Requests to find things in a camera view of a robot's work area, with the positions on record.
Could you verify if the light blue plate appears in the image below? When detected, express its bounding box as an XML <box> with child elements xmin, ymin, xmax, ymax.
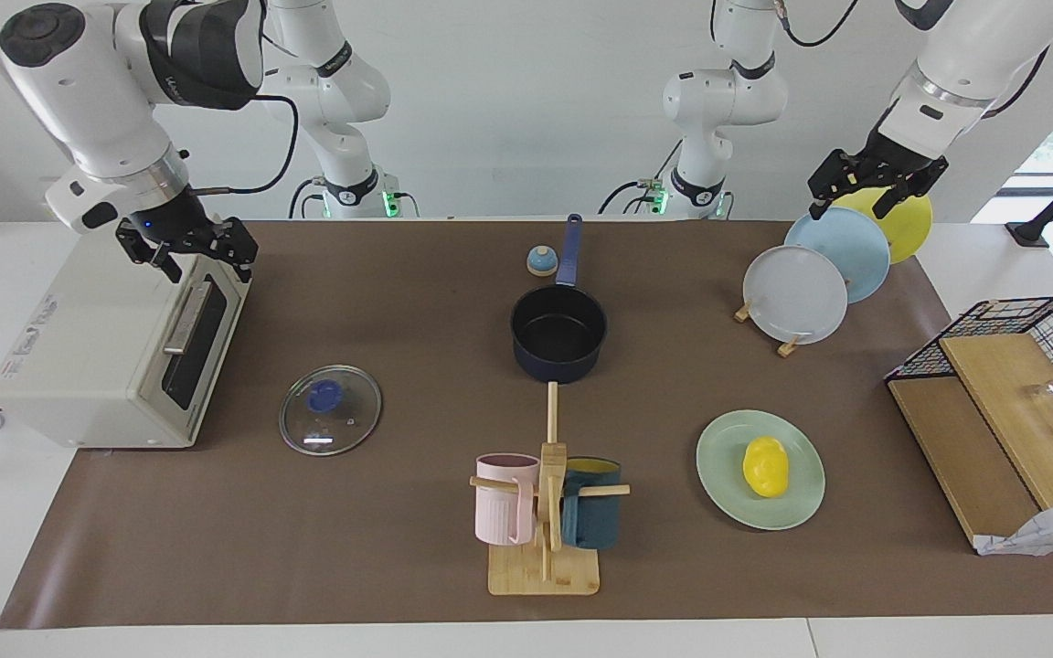
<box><xmin>783</xmin><ymin>207</ymin><xmax>892</xmax><ymax>304</ymax></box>

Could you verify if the brown table mat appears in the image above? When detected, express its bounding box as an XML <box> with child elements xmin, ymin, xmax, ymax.
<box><xmin>0</xmin><ymin>218</ymin><xmax>1053</xmax><ymax>630</ymax></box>

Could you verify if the grey plate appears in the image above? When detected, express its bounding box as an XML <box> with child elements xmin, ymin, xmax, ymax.
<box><xmin>743</xmin><ymin>245</ymin><xmax>849</xmax><ymax>345</ymax></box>

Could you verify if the dark teal mug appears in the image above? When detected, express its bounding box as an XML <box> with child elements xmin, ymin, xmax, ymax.
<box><xmin>559</xmin><ymin>456</ymin><xmax>624</xmax><ymax>551</ymax></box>

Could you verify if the dark blue saucepan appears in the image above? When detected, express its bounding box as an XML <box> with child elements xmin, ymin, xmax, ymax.
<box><xmin>510</xmin><ymin>214</ymin><xmax>609</xmax><ymax>384</ymax></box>

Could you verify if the wooden plate rack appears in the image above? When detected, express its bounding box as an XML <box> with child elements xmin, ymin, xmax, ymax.
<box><xmin>733</xmin><ymin>274</ymin><xmax>854</xmax><ymax>358</ymax></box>

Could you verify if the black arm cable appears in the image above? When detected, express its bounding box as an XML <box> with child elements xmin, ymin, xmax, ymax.
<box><xmin>982</xmin><ymin>44</ymin><xmax>1052</xmax><ymax>122</ymax></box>
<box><xmin>191</xmin><ymin>91</ymin><xmax>300</xmax><ymax>196</ymax></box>

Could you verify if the pale green plate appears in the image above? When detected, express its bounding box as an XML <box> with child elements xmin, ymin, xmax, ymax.
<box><xmin>696</xmin><ymin>409</ymin><xmax>826</xmax><ymax>532</ymax></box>

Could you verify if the wooden mug tree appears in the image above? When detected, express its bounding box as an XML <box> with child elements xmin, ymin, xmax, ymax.
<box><xmin>469</xmin><ymin>382</ymin><xmax>632</xmax><ymax>597</ymax></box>

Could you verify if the pink ribbed mug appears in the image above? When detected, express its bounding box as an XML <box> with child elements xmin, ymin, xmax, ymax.
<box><xmin>474</xmin><ymin>452</ymin><xmax>542</xmax><ymax>547</ymax></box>

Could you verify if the yellow plate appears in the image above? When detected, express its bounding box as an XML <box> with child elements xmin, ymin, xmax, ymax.
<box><xmin>824</xmin><ymin>183</ymin><xmax>934</xmax><ymax>266</ymax></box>

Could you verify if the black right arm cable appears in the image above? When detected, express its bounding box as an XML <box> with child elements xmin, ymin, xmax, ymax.
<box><xmin>191</xmin><ymin>91</ymin><xmax>300</xmax><ymax>196</ymax></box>

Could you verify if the glass lid with blue knob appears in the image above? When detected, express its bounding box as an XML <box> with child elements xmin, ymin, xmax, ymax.
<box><xmin>278</xmin><ymin>364</ymin><xmax>384</xmax><ymax>457</ymax></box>

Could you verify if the white checked cloth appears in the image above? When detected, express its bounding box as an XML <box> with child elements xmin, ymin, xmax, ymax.
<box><xmin>973</xmin><ymin>497</ymin><xmax>1053</xmax><ymax>557</ymax></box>

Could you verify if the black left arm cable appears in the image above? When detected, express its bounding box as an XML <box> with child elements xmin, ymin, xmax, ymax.
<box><xmin>982</xmin><ymin>44</ymin><xmax>1052</xmax><ymax>122</ymax></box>

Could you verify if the beige toaster oven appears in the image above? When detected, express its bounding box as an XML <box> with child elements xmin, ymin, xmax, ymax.
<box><xmin>0</xmin><ymin>215</ymin><xmax>253</xmax><ymax>451</ymax></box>

